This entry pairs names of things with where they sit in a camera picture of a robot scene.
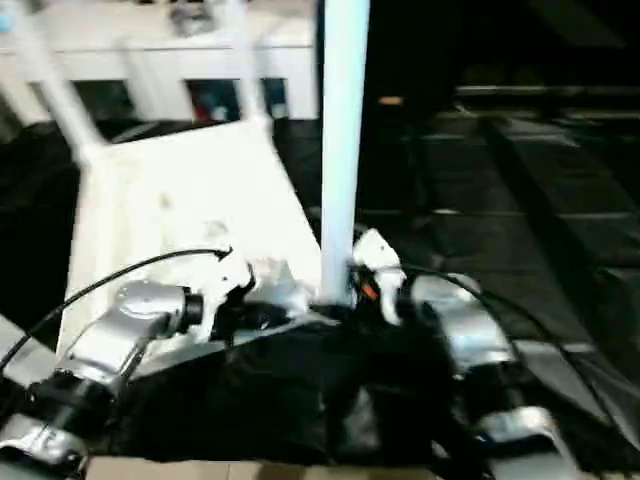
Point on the white plastic table top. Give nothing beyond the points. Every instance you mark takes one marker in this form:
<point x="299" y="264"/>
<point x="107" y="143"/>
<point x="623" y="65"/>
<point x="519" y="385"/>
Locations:
<point x="175" y="200"/>

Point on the white plastic table leg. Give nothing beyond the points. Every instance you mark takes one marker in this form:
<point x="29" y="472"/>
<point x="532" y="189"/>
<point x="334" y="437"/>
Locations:
<point x="25" y="350"/>
<point x="65" y="100"/>
<point x="247" y="75"/>
<point x="342" y="125"/>

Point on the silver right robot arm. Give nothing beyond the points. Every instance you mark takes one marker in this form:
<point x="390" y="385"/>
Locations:
<point x="465" y="330"/>

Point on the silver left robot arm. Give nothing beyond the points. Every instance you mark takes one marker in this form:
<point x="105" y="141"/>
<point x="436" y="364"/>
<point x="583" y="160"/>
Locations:
<point x="130" y="320"/>

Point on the black plastic mat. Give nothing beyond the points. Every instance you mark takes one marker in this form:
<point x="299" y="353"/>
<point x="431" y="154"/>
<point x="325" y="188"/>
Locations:
<point x="500" y="225"/>

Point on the small tan label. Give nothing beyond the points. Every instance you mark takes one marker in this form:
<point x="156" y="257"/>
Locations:
<point x="391" y="100"/>

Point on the red bottle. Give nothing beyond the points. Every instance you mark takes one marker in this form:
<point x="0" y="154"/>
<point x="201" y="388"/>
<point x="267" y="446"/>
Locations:
<point x="201" y="111"/>

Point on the white sideboard cabinet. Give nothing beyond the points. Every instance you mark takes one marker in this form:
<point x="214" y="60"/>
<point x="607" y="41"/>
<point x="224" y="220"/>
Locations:
<point x="150" y="55"/>

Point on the black draped furniture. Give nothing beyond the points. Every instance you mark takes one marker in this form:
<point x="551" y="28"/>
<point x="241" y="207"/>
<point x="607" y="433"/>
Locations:
<point x="500" y="45"/>

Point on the black parts in clear bag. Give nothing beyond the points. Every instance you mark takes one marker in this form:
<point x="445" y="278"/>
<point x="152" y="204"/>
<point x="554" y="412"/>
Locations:
<point x="186" y="20"/>

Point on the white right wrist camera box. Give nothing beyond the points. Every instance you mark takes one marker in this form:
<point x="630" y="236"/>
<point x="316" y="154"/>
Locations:
<point x="380" y="255"/>

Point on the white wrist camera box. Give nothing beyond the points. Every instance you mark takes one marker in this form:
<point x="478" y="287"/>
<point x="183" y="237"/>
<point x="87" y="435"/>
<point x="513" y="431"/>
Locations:
<point x="222" y="285"/>
<point x="380" y="255"/>

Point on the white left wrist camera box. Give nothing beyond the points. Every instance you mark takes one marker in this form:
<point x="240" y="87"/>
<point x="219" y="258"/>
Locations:
<point x="222" y="285"/>

